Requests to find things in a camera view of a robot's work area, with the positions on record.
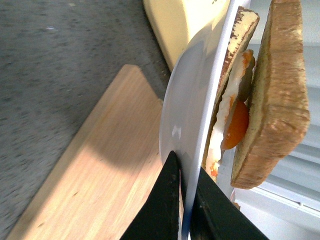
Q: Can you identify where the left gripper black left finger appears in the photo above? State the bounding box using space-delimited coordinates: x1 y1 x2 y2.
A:
121 151 180 240

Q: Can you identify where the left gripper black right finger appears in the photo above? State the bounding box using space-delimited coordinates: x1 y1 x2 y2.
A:
190 168 268 240

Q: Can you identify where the fried egg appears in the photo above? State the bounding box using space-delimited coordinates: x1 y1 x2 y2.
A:
205 49 255 181

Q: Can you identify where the white round plate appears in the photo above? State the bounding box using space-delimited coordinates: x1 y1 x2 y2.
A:
159 0 250 240

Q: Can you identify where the bread slice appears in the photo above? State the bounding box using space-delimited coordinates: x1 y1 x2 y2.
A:
202 6 260 177
230 0 311 190

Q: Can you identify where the bamboo cutting board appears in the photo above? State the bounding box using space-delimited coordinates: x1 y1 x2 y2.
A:
8 64 163 240

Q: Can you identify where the yellow bear tray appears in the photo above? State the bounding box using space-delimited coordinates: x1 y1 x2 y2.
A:
143 0 230 71

